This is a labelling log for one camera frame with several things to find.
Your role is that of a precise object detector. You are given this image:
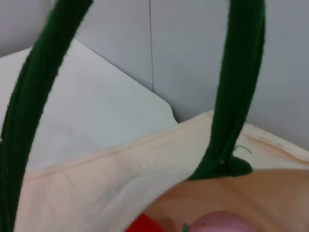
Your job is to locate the cream canvas bag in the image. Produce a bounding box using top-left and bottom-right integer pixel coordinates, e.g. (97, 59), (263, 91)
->
(0, 0), (309, 232)

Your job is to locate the thin dark wall cable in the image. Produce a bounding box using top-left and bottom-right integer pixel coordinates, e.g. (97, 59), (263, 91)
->
(147, 0), (155, 94)

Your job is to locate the orange ball fruit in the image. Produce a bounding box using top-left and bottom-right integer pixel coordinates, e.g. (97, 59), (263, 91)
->
(129, 212), (165, 232)

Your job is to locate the pink peach with green leaf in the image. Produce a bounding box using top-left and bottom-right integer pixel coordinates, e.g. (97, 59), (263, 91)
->
(182, 210), (249, 232)

